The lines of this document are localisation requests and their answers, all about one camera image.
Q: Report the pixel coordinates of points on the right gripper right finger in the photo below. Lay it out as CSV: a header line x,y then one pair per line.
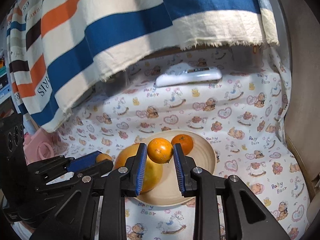
x,y
244,214

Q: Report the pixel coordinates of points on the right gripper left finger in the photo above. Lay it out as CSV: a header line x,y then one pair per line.
x,y
95,200

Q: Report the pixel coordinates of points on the small orange tomato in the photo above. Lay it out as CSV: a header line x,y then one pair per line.
x,y
102,157

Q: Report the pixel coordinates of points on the large yellow-orange grapefruit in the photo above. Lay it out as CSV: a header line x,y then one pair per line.
x,y
153,171

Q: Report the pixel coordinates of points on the orange mandarin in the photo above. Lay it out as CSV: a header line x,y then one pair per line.
x,y
186,142

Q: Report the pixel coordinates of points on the yellow-orange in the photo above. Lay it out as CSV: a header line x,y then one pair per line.
x,y
160,150

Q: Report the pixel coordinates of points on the baby bear printed bedsheet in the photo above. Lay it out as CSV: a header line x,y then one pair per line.
x,y
241,116

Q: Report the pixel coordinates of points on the striped Paris blanket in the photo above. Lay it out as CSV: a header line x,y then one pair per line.
x,y
59,49

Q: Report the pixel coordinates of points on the wooden headboard panel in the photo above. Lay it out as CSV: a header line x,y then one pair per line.
x,y
302,118

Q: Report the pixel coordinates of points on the pink tablet case with ring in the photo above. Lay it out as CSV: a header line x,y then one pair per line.
x,y
38,146

